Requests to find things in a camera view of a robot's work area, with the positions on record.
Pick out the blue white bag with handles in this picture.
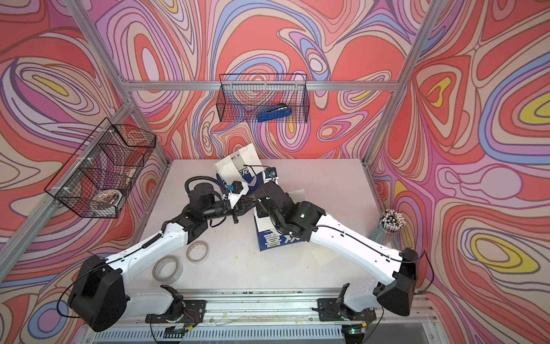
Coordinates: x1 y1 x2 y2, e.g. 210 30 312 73
216 150 265 196

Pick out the blue white paper bag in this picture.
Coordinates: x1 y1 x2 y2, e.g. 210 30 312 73
254 194 304 252

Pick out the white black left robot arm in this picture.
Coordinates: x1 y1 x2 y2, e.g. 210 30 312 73
67 176 255 332

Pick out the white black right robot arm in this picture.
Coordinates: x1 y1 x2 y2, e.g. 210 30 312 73
254 181 421 320

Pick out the beige tape roll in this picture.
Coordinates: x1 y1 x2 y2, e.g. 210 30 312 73
186 241 210 264

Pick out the clear tape roll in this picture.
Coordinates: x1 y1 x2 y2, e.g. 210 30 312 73
152 255 183 285

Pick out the blue stapler in basket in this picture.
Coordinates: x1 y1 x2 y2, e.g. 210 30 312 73
256 103 292 123

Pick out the metallic cup of pencils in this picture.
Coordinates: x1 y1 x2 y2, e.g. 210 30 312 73
368 209 405 245

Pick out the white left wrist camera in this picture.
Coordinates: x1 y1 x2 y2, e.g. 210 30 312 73
226 181 249 209

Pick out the black wire basket back wall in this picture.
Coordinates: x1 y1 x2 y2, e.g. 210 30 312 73
216 72 310 123

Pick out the black wire basket wall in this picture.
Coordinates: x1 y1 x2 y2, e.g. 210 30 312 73
44 118 157 219
216 72 310 123

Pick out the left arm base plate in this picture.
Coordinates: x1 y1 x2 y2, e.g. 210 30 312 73
146 300 207 325

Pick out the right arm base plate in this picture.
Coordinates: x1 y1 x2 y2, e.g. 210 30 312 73
312 298 377 324

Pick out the black wire basket left wall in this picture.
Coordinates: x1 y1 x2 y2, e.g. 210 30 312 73
44 118 157 219

